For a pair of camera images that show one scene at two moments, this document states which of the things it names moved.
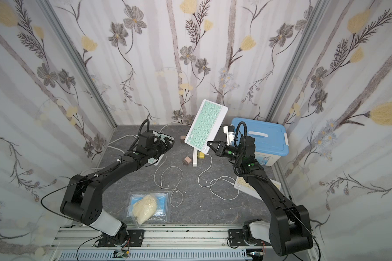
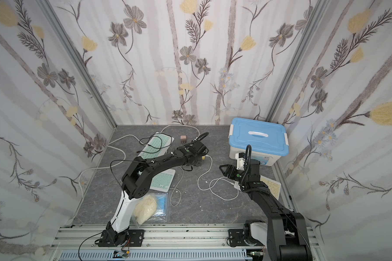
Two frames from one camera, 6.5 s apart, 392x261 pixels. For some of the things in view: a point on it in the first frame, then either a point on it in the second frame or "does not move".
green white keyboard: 206,125 → 162,181
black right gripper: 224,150 → 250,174
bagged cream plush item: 146,207 does not move
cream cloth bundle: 143,209 does not move
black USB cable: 160,134 → 153,135
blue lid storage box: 271,139 does not move
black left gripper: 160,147 → 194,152
